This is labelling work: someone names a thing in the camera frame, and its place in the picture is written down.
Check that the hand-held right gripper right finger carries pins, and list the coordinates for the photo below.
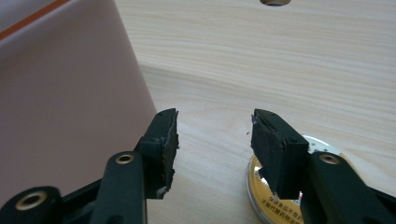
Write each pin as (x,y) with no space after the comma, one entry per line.
(277,152)

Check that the pink plastic storage box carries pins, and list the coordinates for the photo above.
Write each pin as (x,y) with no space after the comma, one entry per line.
(68,93)

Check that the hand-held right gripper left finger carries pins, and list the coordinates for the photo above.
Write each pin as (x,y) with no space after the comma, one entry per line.
(160,146)

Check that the round yellow label tin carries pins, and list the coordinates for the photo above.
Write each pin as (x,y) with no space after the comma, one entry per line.
(260,193)

